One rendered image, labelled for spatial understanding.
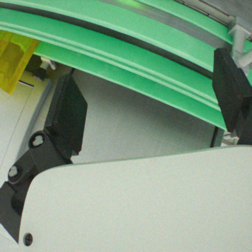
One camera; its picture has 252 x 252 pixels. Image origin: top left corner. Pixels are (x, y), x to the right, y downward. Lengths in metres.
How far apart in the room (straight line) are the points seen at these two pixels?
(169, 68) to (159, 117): 0.23
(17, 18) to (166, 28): 0.25
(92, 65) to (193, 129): 0.30
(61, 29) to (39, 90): 0.20
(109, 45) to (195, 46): 0.13
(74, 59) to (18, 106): 0.19
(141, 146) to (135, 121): 0.06
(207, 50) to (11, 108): 0.43
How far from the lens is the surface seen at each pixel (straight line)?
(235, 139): 0.48
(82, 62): 0.41
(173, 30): 0.26
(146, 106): 0.52
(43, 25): 0.35
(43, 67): 0.44
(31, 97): 0.50
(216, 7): 0.30
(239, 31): 0.29
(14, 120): 0.51
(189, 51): 0.25
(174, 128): 0.53
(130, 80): 0.40
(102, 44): 0.32
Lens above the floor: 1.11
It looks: 11 degrees down
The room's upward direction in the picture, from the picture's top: 159 degrees counter-clockwise
